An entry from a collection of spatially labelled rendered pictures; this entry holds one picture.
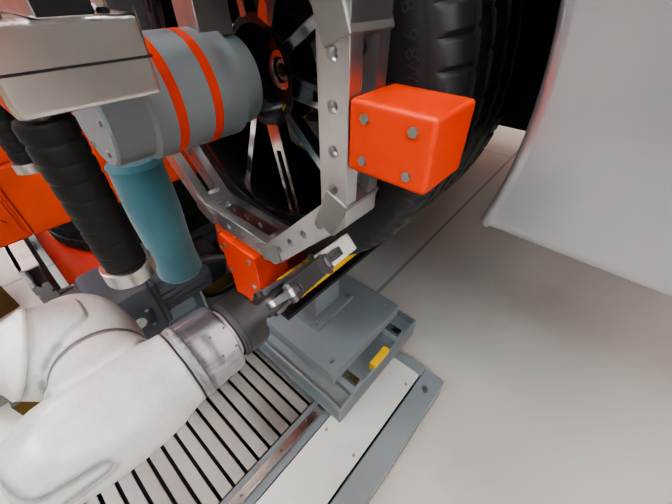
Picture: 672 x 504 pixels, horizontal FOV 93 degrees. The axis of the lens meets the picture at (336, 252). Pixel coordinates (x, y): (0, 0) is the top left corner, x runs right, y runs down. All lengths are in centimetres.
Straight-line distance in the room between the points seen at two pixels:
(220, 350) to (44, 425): 15
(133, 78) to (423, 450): 99
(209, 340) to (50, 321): 18
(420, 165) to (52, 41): 26
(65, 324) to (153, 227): 25
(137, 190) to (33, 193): 37
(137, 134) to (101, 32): 18
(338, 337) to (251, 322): 53
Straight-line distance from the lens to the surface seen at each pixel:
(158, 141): 46
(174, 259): 70
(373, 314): 95
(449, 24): 37
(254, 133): 65
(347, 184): 36
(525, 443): 114
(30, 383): 49
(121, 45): 29
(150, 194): 63
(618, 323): 159
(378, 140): 31
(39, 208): 98
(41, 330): 48
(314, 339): 90
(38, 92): 28
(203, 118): 47
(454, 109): 31
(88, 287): 97
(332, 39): 32
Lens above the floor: 97
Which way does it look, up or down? 41 degrees down
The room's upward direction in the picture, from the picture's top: straight up
